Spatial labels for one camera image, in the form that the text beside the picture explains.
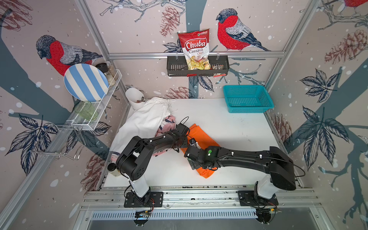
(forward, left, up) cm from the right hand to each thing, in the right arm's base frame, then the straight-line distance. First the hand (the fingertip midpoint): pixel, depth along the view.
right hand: (196, 158), depth 81 cm
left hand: (+14, +7, -5) cm, 16 cm away
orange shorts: (+13, -6, -5) cm, 16 cm away
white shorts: (+25, +37, -2) cm, 45 cm away
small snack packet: (+49, -13, +29) cm, 59 cm away
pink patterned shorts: (+25, +21, -3) cm, 32 cm away
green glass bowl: (+12, +56, +28) cm, 64 cm away
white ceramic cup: (+46, +49, +3) cm, 67 cm away
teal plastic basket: (+57, -44, -7) cm, 73 cm away
